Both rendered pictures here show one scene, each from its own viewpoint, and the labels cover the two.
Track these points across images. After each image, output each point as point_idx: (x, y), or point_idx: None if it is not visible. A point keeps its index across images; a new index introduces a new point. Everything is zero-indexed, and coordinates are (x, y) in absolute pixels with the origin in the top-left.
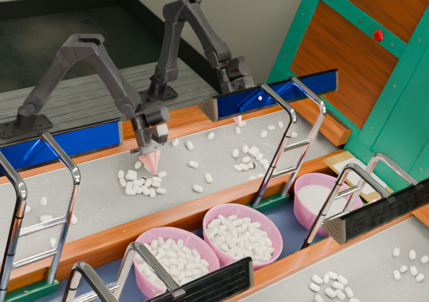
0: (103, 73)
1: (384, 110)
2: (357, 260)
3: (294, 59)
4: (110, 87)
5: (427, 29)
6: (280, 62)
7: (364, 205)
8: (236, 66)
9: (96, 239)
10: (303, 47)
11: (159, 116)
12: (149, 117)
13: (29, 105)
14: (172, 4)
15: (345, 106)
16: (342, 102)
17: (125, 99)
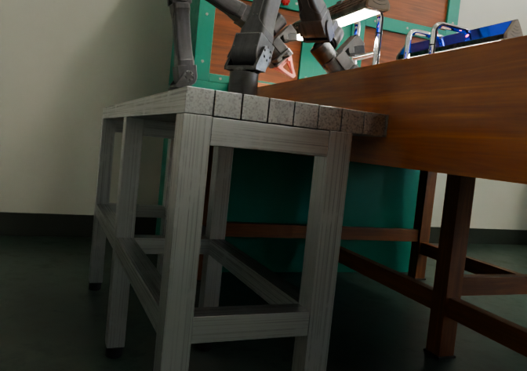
0: None
1: (310, 57)
2: None
3: (211, 61)
4: (316, 1)
5: None
6: (199, 70)
7: (488, 26)
8: (279, 16)
9: None
10: (216, 45)
11: (341, 31)
12: (336, 36)
13: (266, 49)
14: None
15: (275, 75)
16: (271, 74)
17: (327, 14)
